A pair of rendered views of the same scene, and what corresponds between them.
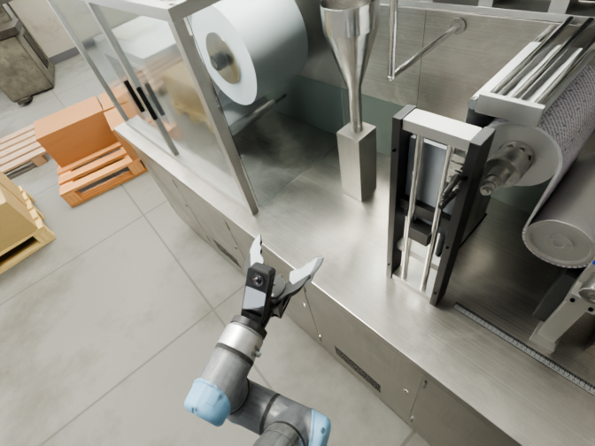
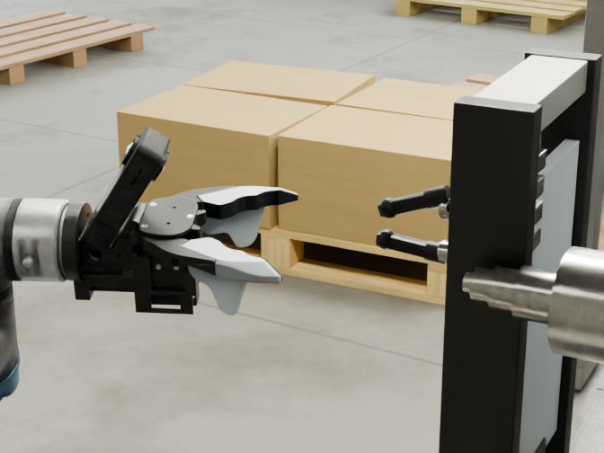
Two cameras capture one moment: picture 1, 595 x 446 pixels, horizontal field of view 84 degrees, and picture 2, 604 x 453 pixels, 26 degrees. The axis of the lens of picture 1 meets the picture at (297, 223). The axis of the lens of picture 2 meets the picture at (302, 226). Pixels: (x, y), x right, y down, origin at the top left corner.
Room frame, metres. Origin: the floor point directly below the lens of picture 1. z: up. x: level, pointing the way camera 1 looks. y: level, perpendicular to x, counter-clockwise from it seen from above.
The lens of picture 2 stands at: (-0.09, -0.90, 1.65)
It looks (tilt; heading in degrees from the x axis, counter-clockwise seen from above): 21 degrees down; 59
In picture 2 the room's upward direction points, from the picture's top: straight up
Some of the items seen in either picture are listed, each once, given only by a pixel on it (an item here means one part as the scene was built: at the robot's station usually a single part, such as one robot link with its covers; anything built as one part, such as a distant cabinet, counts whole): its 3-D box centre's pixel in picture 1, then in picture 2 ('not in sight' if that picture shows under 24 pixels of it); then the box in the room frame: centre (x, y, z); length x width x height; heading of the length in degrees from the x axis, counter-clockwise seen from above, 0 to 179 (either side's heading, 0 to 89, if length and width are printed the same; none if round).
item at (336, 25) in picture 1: (350, 12); not in sight; (0.88, -0.26, 1.50); 0.14 x 0.14 x 0.06
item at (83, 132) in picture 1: (118, 134); not in sight; (3.16, 1.46, 0.24); 1.35 x 0.92 x 0.49; 112
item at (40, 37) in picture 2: not in sight; (25, 46); (2.16, 5.80, 0.05); 1.20 x 0.86 x 0.11; 26
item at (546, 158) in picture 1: (544, 122); not in sight; (0.50, -0.53, 1.33); 0.25 x 0.14 x 0.14; 123
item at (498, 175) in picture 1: (492, 182); (513, 290); (0.38, -0.35, 1.33); 0.06 x 0.03 x 0.03; 123
